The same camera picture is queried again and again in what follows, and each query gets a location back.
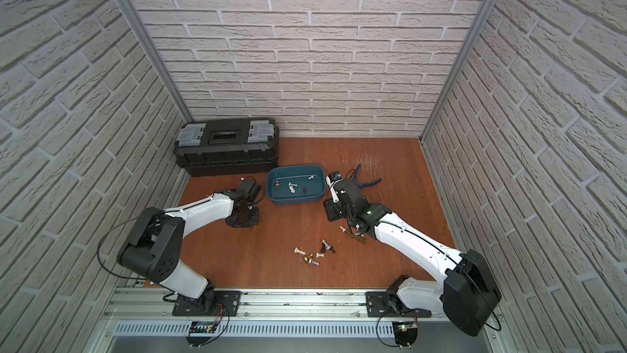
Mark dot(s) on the black silver chess piece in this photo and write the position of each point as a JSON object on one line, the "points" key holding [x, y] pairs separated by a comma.
{"points": [[327, 247]]}

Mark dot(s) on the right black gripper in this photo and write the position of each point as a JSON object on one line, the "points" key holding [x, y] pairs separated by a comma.
{"points": [[330, 204]]}

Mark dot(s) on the circuit board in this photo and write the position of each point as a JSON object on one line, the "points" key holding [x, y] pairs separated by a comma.
{"points": [[201, 333], [405, 334]]}

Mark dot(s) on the right circuit board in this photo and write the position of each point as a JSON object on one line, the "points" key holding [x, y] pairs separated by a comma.
{"points": [[405, 334]]}

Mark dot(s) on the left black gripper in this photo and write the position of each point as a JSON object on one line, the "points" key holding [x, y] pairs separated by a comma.
{"points": [[242, 217]]}

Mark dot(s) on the blue handled pliers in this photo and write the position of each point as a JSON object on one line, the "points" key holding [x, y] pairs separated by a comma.
{"points": [[355, 178]]}

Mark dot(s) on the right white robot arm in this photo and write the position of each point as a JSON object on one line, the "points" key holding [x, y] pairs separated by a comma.
{"points": [[465, 289]]}

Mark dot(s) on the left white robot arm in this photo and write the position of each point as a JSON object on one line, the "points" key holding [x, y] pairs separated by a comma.
{"points": [[153, 246]]}

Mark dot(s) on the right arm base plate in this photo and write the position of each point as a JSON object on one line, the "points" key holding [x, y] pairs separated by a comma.
{"points": [[381, 303]]}

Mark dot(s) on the black plastic toolbox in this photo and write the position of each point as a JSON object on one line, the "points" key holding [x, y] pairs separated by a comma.
{"points": [[228, 146]]}

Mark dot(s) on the left circuit board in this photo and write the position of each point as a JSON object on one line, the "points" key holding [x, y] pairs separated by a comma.
{"points": [[201, 333]]}

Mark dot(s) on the aluminium mounting rail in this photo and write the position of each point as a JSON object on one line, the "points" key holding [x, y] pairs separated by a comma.
{"points": [[145, 303]]}

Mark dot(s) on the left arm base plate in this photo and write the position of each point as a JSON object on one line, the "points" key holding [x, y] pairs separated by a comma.
{"points": [[211, 303]]}

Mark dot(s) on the teal plastic storage tray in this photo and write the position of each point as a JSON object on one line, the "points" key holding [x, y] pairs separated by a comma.
{"points": [[311, 177]]}

